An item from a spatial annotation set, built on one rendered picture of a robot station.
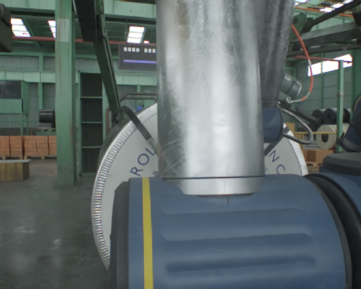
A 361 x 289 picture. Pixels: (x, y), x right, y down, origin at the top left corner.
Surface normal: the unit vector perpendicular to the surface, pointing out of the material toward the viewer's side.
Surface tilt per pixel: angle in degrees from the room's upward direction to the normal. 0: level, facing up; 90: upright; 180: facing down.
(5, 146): 90
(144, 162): 90
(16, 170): 90
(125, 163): 90
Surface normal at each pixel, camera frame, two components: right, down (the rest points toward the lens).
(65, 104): 0.25, 0.06
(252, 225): 0.11, -0.60
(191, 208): 0.12, -0.39
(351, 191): 0.07, -0.83
